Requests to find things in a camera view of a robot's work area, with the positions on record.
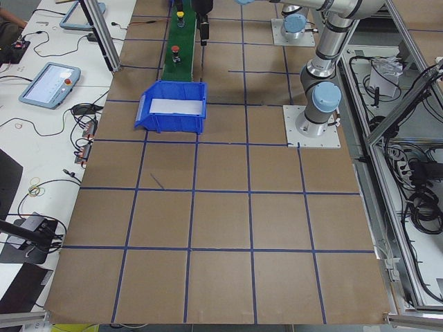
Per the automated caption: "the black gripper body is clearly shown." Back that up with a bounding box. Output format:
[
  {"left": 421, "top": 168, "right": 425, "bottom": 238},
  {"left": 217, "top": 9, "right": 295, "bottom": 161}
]
[{"left": 192, "top": 0, "right": 213, "bottom": 15}]

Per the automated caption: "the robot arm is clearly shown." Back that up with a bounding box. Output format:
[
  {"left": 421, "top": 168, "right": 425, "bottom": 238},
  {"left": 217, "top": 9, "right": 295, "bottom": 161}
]
[
  {"left": 282, "top": 1, "right": 384, "bottom": 133},
  {"left": 191, "top": 0, "right": 307, "bottom": 46}
]

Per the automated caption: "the green conveyor belt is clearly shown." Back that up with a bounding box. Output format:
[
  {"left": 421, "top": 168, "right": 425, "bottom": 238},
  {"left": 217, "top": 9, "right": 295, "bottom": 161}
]
[{"left": 161, "top": 1, "right": 196, "bottom": 82}]

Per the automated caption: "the left blue plastic bin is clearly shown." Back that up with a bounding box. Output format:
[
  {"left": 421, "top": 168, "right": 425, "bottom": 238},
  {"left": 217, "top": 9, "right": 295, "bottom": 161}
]
[{"left": 134, "top": 80, "right": 207, "bottom": 134}]

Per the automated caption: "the black power adapter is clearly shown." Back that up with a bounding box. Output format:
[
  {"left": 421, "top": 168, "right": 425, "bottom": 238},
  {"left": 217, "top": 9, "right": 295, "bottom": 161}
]
[{"left": 87, "top": 33, "right": 98, "bottom": 42}]

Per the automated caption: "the far teach pendant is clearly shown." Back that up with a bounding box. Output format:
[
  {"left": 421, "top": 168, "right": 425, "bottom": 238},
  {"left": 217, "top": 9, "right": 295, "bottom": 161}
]
[{"left": 59, "top": 1, "right": 92, "bottom": 31}]

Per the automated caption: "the teach pendant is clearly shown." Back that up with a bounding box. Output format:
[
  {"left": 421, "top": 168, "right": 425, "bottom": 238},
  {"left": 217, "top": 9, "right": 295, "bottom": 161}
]
[
  {"left": 59, "top": 1, "right": 92, "bottom": 31},
  {"left": 19, "top": 62, "right": 81, "bottom": 109}
]

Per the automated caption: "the near teach pendant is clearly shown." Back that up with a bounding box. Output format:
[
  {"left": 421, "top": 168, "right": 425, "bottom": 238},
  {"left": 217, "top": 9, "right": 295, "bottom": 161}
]
[{"left": 19, "top": 62, "right": 81, "bottom": 109}]

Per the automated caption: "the black monitor stand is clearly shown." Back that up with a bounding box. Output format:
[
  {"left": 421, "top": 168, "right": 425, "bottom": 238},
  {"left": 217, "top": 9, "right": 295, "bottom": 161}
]
[{"left": 1, "top": 214, "right": 62, "bottom": 264}]

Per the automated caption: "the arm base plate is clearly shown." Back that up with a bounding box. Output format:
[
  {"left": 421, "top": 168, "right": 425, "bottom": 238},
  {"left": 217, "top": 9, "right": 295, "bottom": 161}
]
[
  {"left": 282, "top": 105, "right": 341, "bottom": 149},
  {"left": 271, "top": 19, "right": 316, "bottom": 48}
]

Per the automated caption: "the aluminium frame post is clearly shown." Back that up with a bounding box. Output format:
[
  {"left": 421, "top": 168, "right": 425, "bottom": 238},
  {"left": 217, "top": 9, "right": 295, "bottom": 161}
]
[{"left": 80, "top": 0, "right": 121, "bottom": 73}]

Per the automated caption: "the black cable bundle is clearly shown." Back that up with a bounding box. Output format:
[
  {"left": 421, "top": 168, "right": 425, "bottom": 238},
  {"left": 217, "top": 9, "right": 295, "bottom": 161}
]
[{"left": 401, "top": 186, "right": 440, "bottom": 236}]

